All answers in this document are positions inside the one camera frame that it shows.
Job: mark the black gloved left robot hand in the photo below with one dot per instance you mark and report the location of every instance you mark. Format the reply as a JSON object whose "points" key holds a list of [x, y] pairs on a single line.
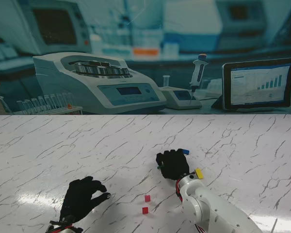
{"points": [[80, 199]]}

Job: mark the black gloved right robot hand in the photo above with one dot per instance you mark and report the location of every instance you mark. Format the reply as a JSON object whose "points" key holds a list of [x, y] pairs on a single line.
{"points": [[174, 165]]}

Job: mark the green domino block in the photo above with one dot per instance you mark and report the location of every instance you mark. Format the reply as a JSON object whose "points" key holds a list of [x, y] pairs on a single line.
{"points": [[159, 166]]}

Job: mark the pink domino block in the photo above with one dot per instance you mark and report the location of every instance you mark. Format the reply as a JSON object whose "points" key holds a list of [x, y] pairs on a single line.
{"points": [[147, 198]]}

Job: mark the red domino block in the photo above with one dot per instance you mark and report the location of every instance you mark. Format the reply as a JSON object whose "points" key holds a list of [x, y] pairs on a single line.
{"points": [[145, 210]]}

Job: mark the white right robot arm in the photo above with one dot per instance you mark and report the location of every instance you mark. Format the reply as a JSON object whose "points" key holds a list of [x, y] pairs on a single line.
{"points": [[208, 206]]}

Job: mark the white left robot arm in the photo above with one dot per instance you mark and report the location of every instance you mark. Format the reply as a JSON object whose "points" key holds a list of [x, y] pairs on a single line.
{"points": [[63, 228]]}

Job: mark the blue domino block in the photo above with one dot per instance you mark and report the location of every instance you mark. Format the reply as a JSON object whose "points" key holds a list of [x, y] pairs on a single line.
{"points": [[186, 152]]}

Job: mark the yellow domino block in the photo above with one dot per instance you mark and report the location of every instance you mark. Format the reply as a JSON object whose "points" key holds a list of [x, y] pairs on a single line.
{"points": [[199, 173]]}

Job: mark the printed laboratory photo backdrop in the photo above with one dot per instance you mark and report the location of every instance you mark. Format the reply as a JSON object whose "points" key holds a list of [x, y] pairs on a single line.
{"points": [[145, 36]]}

